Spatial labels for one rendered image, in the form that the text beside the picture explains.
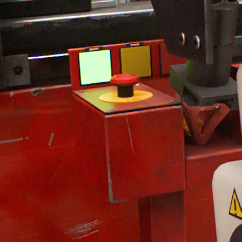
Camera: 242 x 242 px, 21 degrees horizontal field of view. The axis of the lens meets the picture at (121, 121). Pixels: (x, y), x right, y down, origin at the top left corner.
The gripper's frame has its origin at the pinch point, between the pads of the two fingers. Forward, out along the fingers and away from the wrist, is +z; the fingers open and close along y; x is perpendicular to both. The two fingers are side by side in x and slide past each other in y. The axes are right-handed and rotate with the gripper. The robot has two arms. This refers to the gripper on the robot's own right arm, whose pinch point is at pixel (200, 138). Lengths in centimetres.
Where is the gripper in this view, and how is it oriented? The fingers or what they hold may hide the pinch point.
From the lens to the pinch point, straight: 89.7
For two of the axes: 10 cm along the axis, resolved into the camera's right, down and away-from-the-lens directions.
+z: -0.4, 8.8, 4.8
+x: -9.5, 1.2, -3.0
